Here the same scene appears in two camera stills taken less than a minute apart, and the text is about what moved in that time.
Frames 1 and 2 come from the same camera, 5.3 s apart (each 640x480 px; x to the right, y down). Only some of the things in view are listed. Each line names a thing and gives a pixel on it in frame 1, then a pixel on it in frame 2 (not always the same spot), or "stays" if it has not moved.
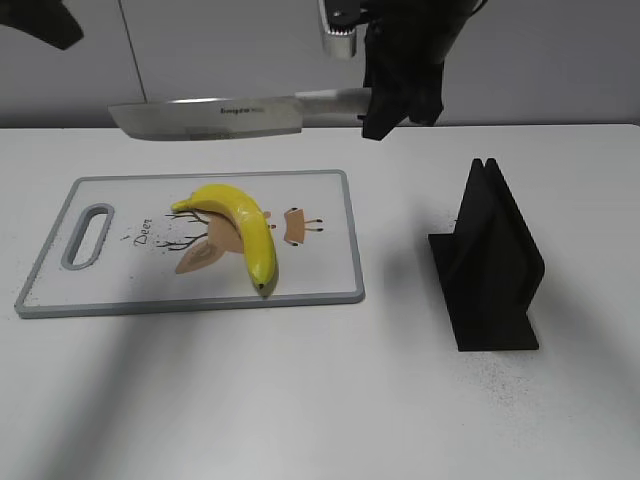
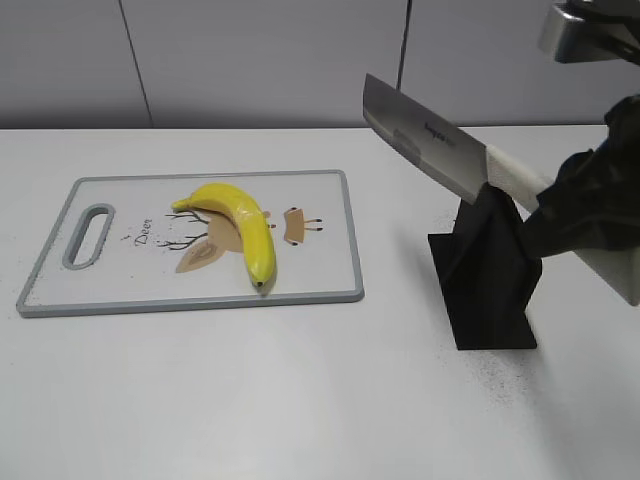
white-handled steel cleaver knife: (235, 116) to (445, 154)
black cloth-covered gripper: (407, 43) to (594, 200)
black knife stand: (487, 271) stays
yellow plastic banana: (248, 218) stays
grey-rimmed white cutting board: (117, 246) stays
